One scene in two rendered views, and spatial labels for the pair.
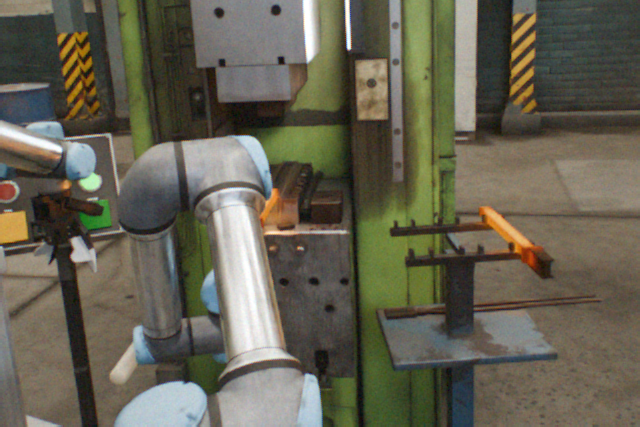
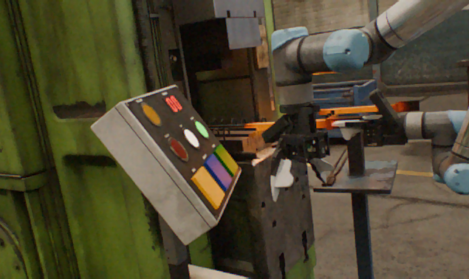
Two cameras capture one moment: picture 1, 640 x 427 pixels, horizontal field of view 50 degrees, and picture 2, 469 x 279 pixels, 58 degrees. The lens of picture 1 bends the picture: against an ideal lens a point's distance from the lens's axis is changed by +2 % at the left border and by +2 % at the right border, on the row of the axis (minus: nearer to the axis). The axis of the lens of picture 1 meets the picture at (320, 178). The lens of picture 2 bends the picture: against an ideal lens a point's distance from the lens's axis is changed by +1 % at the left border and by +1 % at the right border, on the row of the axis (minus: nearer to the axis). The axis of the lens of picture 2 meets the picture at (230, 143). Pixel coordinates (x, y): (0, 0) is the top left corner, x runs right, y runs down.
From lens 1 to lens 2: 189 cm
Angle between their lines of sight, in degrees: 58
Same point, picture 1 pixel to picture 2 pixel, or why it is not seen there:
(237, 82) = (237, 31)
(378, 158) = (265, 95)
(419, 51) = (269, 21)
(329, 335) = (305, 217)
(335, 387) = (309, 255)
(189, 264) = not seen: hidden behind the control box
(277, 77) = (254, 27)
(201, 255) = not seen: hidden behind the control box
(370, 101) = (262, 54)
